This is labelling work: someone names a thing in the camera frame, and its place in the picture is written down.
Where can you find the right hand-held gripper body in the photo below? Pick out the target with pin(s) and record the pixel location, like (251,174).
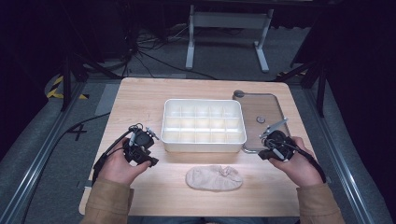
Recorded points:
(280,143)

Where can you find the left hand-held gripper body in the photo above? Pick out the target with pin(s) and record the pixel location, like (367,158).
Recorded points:
(140,140)

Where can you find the beige sock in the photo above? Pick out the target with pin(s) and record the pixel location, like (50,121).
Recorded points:
(214,178)

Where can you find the white divided storage box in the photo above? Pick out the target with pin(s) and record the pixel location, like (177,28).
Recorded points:
(203,124)

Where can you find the person's left hand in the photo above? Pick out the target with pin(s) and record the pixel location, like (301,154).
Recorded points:
(120,169)

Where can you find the person's right hand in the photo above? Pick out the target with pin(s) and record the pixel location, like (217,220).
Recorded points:
(295,169)

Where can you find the clear plastic box lid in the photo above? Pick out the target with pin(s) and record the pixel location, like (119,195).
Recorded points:
(260,105)

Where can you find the small grey tape strip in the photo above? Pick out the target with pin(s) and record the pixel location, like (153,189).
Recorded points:
(84,184)

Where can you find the black metal stand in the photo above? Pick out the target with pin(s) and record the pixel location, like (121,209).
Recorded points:
(320,81)

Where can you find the black tripod stand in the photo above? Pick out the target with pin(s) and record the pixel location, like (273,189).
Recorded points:
(66,81)

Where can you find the yellow and black floor tape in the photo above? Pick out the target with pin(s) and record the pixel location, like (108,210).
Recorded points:
(53,92)

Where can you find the aluminium floor rail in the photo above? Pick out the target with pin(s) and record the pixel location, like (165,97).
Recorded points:
(34,168)
(339,161)

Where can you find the grey metal table frame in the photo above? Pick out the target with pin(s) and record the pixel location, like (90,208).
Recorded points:
(229,20)

